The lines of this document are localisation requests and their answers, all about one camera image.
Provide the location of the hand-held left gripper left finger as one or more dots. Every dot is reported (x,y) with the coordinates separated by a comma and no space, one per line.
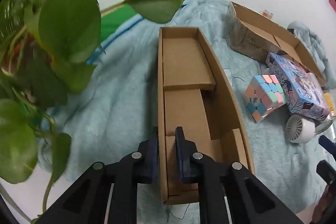
(153,151)

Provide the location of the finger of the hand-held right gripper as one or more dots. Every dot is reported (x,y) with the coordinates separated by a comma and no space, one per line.
(327,144)
(325,170)

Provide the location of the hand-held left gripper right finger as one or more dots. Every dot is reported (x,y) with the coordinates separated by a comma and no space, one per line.
(179,153)

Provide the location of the white handheld fan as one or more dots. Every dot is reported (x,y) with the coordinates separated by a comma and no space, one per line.
(299,129)

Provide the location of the yellow label jar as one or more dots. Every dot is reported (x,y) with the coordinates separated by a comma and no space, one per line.
(331,104)

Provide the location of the blue printed carton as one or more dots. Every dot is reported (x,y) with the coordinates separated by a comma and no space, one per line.
(302,87)

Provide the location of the pastel puzzle cube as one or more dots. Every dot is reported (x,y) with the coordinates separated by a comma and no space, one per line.
(262,98)

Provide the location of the narrow cardboard box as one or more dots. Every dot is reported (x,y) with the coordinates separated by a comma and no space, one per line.
(183,61)

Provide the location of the large cardboard box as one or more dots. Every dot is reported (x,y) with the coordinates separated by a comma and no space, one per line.
(252,37)

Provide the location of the grey-blue puffer jacket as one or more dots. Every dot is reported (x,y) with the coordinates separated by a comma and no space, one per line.
(315,43)

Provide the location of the green mat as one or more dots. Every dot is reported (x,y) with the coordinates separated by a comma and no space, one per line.
(113,24)

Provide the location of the small clear jar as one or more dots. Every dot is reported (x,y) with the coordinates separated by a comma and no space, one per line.
(267,13)

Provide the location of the large-leaf pothos plant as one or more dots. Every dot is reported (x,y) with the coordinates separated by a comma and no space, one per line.
(68,19)

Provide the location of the red wall sign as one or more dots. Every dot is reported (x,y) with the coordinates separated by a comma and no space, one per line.
(332,3)

